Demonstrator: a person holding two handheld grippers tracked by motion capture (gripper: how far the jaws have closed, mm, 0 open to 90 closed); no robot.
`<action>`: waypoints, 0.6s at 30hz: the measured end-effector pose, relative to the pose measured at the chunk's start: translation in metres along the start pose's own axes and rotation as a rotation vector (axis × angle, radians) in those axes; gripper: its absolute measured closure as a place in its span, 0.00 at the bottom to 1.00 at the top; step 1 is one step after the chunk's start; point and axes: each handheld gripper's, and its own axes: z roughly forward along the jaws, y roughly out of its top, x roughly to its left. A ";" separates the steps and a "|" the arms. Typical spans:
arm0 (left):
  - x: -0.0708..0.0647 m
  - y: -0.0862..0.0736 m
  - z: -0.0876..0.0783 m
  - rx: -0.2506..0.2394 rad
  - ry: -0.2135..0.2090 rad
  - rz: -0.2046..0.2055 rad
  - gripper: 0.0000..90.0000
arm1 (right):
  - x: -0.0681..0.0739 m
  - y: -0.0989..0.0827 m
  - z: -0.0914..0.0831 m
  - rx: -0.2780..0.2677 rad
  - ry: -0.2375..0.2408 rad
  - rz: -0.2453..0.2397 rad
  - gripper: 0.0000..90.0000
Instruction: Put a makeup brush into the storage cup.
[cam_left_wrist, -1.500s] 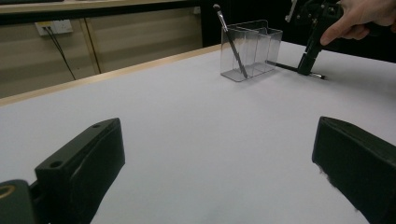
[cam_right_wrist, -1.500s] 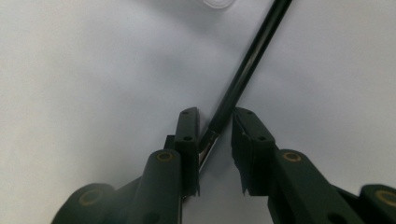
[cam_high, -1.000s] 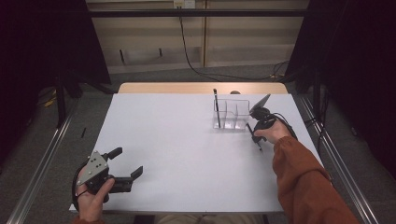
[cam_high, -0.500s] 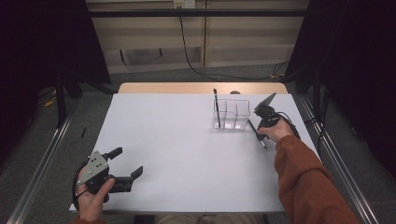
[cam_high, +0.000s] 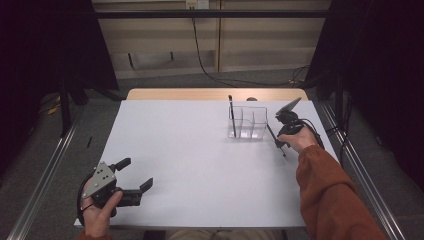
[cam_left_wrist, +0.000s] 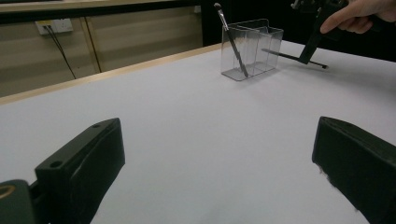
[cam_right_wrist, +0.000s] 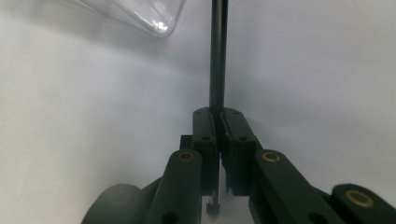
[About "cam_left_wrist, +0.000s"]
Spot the white table sheet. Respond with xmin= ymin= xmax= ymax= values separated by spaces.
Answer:
xmin=0 ymin=40 xmax=396 ymax=224

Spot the black horizontal bar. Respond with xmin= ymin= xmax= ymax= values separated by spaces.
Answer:
xmin=0 ymin=0 xmax=204 ymax=26

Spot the white wall socket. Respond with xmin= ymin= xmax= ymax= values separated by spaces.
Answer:
xmin=35 ymin=18 xmax=74 ymax=35

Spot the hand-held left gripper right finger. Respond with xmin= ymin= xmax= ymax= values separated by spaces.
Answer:
xmin=311 ymin=116 xmax=396 ymax=224

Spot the clear acrylic organizer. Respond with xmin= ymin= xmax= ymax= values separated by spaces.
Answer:
xmin=219 ymin=18 xmax=285 ymax=82

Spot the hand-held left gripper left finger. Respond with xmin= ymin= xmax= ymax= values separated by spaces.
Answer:
xmin=33 ymin=117 xmax=126 ymax=224

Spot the black makeup brush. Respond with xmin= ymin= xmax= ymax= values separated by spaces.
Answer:
xmin=261 ymin=48 xmax=329 ymax=70
xmin=213 ymin=2 xmax=250 ymax=78

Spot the black wall cable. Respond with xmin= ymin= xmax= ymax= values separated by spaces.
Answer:
xmin=44 ymin=25 xmax=78 ymax=80

